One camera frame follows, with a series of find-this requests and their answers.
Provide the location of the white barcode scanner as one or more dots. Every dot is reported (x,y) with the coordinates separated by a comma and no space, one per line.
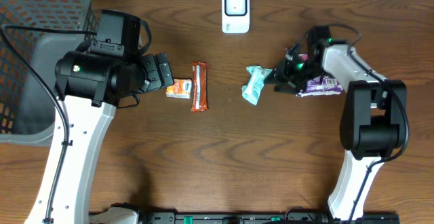
(235,16)

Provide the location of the orange-brown snack bar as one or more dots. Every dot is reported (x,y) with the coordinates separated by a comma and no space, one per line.
(200,102)

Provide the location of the red purple noodle packet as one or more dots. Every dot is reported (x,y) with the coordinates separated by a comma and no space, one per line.
(318,83)

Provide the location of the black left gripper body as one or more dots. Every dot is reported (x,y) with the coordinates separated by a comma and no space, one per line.
(152,73)

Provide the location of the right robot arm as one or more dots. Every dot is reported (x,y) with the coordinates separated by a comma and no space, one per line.
(374,127)

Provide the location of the teal snack packet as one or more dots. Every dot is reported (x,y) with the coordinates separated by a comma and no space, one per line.
(251,91)

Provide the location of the grey plastic mesh basket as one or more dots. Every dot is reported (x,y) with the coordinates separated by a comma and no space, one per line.
(51,29)

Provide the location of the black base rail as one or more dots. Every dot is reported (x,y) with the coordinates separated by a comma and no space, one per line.
(237,218)

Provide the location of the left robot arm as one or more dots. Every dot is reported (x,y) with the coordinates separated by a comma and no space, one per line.
(90,87)

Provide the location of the orange tissue pack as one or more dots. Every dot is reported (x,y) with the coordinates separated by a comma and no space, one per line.
(180,89)

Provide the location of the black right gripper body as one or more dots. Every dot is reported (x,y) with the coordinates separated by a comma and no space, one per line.
(295,77)

